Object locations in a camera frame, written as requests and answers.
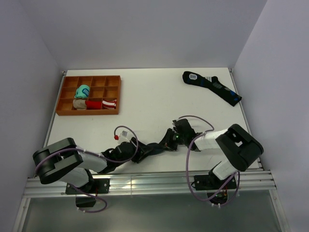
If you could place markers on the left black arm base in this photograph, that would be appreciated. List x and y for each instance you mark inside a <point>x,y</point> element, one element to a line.
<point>88,196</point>

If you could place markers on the navy cartoon sock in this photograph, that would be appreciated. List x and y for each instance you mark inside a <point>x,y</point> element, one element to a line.
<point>154,149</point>

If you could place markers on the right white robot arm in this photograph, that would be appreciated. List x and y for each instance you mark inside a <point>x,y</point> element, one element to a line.
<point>238,146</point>

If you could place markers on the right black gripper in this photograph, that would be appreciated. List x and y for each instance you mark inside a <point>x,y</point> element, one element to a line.
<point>168,138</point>

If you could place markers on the orange compartment tray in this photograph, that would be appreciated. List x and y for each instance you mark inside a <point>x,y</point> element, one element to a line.
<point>101,88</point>

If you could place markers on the black blue sports sock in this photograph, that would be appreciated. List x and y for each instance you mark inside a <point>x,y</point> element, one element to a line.
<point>214,85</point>

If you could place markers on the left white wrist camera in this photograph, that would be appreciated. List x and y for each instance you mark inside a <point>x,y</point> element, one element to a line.
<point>122,137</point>

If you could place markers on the aluminium front rail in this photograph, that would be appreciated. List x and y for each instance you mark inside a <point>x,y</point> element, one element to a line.
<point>147,184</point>

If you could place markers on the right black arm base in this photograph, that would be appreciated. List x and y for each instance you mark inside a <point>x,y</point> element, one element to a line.
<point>212,182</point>

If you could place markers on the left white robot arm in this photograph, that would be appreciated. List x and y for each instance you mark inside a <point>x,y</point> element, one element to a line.
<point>65,160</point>

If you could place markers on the teal rolled sock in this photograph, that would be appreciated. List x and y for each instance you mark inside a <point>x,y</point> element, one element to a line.
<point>82,92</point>

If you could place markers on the beige rolled sock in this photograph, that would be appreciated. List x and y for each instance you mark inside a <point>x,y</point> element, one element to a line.
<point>79,104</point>

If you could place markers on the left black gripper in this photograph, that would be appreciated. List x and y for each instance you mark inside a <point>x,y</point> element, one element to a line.
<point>139,152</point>

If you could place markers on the red white striped sock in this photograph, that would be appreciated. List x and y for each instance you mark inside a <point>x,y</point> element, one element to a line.
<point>98,105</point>

